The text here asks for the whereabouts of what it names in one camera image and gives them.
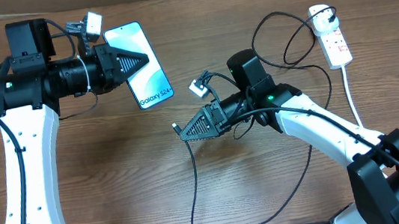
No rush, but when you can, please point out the white power strip cord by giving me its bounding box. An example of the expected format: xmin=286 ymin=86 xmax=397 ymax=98
xmin=340 ymin=58 xmax=399 ymax=224

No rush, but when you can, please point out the Samsung Galaxy smartphone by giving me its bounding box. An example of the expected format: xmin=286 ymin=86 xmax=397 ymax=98
xmin=103 ymin=21 xmax=174 ymax=109

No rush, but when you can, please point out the white charger plug adapter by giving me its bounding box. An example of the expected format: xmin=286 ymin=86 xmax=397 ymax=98
xmin=308 ymin=4 xmax=340 ymax=37

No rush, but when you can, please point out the white power strip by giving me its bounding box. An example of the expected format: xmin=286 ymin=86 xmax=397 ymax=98
xmin=318 ymin=28 xmax=353 ymax=70

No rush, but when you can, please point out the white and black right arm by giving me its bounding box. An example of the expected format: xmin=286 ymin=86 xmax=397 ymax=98
xmin=174 ymin=49 xmax=399 ymax=224

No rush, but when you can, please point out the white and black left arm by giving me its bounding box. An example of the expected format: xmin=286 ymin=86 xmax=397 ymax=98
xmin=0 ymin=13 xmax=149 ymax=224

